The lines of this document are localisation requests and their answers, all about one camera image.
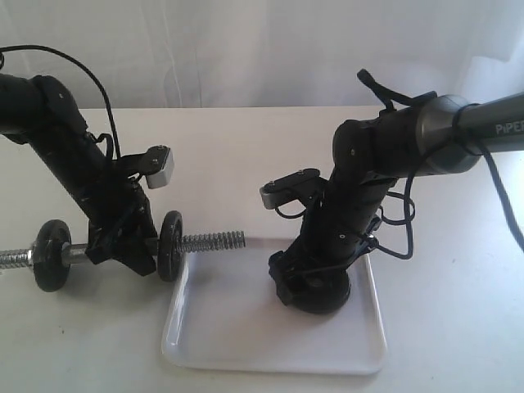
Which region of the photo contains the black weight plate end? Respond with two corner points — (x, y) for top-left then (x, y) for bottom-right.
(33, 219), (71, 292)

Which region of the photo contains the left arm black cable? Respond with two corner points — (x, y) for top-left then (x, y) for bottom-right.
(0, 44), (122, 165)

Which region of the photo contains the chrome threaded dumbbell bar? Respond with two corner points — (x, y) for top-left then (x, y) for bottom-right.
(1, 231), (246, 270)

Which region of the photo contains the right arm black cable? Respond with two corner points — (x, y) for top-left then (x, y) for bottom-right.
(273, 68), (524, 263)

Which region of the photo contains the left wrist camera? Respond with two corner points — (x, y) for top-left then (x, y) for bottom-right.
(141, 145), (174, 189)

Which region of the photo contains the white curtain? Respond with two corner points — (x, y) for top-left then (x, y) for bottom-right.
(1, 1), (523, 108)

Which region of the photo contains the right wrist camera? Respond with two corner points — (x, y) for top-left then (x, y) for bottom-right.
(260, 168), (326, 210)

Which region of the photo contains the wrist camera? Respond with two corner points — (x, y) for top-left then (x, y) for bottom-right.
(141, 145), (174, 189)
(260, 168), (326, 210)

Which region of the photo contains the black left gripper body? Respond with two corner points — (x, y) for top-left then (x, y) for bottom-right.
(85, 183), (157, 264)

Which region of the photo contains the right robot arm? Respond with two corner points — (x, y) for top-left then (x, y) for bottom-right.
(260, 93), (523, 314)

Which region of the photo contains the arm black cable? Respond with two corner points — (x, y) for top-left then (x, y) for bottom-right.
(273, 68), (524, 263)
(0, 44), (122, 165)

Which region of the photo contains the white plastic tray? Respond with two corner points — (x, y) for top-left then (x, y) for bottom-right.
(161, 238), (387, 375)

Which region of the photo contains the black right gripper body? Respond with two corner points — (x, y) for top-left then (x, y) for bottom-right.
(269, 200), (379, 287)

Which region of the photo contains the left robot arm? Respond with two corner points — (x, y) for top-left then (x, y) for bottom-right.
(1, 75), (157, 276)

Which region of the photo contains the black weight plate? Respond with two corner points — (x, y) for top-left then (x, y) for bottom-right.
(283, 270), (351, 314)
(157, 210), (183, 282)

